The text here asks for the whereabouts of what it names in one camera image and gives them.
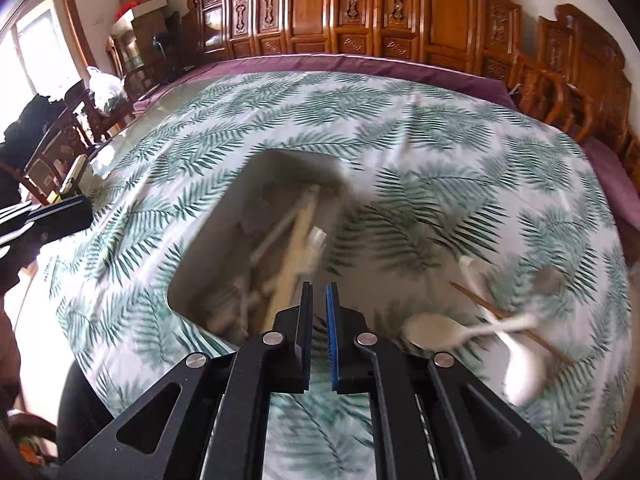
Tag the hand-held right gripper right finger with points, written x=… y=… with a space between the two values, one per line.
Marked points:
x=332 y=340

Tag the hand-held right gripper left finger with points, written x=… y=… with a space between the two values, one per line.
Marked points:
x=306 y=340

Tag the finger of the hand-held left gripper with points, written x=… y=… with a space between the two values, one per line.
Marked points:
x=60 y=217

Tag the white plastic spoon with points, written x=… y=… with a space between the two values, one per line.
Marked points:
x=525 y=375
x=470 y=270
x=318 y=247

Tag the grey rectangular metal tray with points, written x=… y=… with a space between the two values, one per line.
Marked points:
x=220 y=240

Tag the beige wooden block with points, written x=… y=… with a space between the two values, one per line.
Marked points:
x=75 y=175

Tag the dark wooden dining chair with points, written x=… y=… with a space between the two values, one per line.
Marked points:
x=50 y=160
x=100 y=120

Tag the beige plastic spoon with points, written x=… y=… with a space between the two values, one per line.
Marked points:
x=430 y=332

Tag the black cloth bag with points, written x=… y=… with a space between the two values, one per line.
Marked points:
x=30 y=120

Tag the clear plastic bag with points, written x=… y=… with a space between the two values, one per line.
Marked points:
x=105 y=87

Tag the wooden chopstick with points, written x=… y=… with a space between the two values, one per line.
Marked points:
x=470 y=294

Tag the wooden chair armrest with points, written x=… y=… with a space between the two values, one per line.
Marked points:
x=30 y=430

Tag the white cardboard box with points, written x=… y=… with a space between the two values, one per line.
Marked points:
x=145 y=10

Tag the leaf print tablecloth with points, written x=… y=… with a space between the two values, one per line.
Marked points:
x=425 y=125

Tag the long purple sofa cushion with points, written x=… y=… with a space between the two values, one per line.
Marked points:
x=350 y=62

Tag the purple armchair cushion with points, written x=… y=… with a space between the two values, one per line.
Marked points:
x=610 y=165

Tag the carved wooden sofa bench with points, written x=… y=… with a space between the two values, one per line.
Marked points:
x=445 y=20

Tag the carved wooden armchair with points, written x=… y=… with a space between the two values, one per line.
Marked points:
x=580 y=60

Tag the wooden window frame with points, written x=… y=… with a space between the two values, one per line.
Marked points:
x=75 y=10

